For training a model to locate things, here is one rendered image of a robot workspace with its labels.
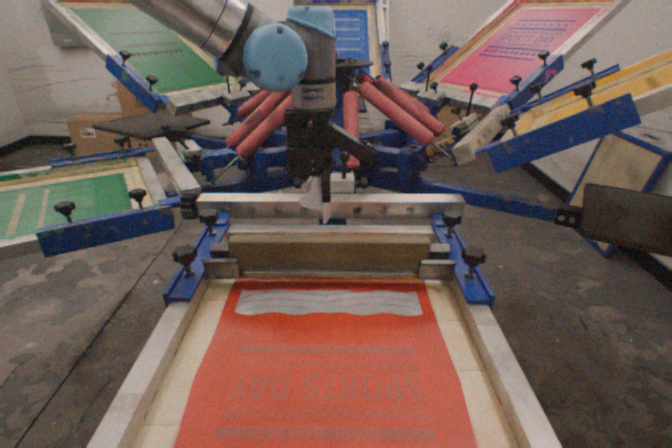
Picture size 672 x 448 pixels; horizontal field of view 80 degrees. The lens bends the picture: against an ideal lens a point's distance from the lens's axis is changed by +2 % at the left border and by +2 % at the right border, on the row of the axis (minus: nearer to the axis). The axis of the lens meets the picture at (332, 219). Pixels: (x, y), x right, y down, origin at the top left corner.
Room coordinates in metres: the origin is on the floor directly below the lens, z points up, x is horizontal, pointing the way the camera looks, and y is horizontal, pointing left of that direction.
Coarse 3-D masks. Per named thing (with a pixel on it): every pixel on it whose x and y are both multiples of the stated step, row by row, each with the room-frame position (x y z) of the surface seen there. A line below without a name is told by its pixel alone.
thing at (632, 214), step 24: (360, 168) 1.47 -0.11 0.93; (408, 192) 1.34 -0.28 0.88; (432, 192) 1.30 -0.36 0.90; (456, 192) 1.26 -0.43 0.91; (480, 192) 1.23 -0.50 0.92; (600, 192) 1.18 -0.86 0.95; (624, 192) 1.18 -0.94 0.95; (648, 192) 1.17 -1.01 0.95; (528, 216) 1.14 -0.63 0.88; (552, 216) 1.11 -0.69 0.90; (576, 216) 1.07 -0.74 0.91; (600, 216) 1.01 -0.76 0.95; (624, 216) 1.01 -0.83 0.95; (648, 216) 1.01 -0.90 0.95; (600, 240) 0.89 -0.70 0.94; (624, 240) 0.87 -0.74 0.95; (648, 240) 0.87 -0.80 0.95
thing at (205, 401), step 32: (256, 288) 0.66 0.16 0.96; (288, 288) 0.66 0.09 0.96; (320, 288) 0.66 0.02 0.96; (224, 320) 0.57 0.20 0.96; (256, 320) 0.57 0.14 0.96; (288, 320) 0.57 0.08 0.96; (320, 320) 0.57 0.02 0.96; (224, 352) 0.49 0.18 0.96; (192, 384) 0.43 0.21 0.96; (224, 384) 0.42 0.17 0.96; (192, 416) 0.37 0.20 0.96
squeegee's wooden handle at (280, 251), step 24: (240, 240) 0.68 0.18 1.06; (264, 240) 0.68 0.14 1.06; (288, 240) 0.68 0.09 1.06; (312, 240) 0.68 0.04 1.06; (336, 240) 0.68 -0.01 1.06; (360, 240) 0.68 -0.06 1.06; (384, 240) 0.68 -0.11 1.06; (408, 240) 0.68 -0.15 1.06; (240, 264) 0.68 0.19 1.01; (264, 264) 0.68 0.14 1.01; (288, 264) 0.68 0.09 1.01; (312, 264) 0.68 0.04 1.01; (336, 264) 0.68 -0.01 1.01; (360, 264) 0.68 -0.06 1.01; (384, 264) 0.67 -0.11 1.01; (408, 264) 0.67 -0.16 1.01
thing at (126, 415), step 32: (160, 320) 0.53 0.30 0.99; (480, 320) 0.53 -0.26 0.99; (160, 352) 0.46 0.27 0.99; (480, 352) 0.48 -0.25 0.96; (128, 384) 0.40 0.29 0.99; (160, 384) 0.42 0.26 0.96; (512, 384) 0.40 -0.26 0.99; (128, 416) 0.35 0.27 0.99; (512, 416) 0.36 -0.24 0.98; (544, 416) 0.35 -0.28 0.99
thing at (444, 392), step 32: (352, 288) 0.66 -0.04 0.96; (384, 288) 0.66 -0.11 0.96; (416, 288) 0.66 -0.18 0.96; (352, 320) 0.57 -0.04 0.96; (384, 320) 0.57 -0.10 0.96; (416, 320) 0.57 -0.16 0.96; (416, 352) 0.49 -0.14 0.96; (448, 352) 0.49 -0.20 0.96; (448, 384) 0.43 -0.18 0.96; (448, 416) 0.37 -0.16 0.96
